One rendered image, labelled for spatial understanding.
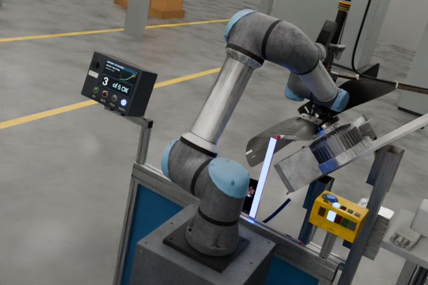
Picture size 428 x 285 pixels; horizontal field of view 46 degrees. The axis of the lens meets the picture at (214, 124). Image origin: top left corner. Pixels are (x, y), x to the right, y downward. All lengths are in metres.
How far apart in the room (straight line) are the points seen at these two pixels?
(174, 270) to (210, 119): 0.41
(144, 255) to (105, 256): 1.59
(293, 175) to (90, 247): 1.43
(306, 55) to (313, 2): 8.02
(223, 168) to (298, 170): 0.77
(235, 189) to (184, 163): 0.17
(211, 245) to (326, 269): 0.57
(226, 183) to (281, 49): 0.38
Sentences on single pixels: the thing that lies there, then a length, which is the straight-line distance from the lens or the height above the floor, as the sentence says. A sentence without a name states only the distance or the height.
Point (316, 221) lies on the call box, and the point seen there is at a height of 1.00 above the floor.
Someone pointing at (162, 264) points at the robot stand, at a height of 0.98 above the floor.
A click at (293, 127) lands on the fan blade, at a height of 1.18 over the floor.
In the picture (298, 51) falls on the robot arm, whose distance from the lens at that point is 1.35.
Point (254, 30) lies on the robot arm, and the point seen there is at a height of 1.58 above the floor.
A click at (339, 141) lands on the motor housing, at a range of 2.07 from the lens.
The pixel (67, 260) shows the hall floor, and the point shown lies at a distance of 2.93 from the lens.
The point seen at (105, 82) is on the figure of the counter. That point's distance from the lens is 2.06.
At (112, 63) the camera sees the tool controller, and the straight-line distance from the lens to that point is 2.05.
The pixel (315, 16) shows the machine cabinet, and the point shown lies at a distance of 9.37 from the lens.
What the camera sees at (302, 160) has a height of 1.03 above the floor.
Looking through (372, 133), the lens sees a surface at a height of 1.13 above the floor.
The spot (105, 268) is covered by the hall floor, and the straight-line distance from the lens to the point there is 2.90.
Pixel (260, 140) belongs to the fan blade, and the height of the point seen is 1.00.
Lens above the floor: 1.81
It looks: 21 degrees down
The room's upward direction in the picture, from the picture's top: 13 degrees clockwise
